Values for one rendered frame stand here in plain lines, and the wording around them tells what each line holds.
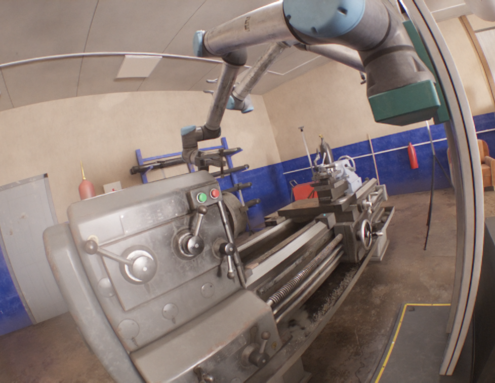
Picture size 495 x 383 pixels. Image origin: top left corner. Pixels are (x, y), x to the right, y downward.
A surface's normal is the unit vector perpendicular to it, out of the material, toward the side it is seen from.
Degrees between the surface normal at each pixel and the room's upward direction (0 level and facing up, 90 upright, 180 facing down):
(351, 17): 148
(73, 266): 90
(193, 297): 90
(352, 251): 90
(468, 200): 90
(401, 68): 70
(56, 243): 46
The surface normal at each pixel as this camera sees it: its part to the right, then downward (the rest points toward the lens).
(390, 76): -0.78, -0.10
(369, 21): 0.51, 0.70
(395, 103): -0.69, 0.24
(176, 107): 0.68, -0.12
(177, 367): 0.14, -0.88
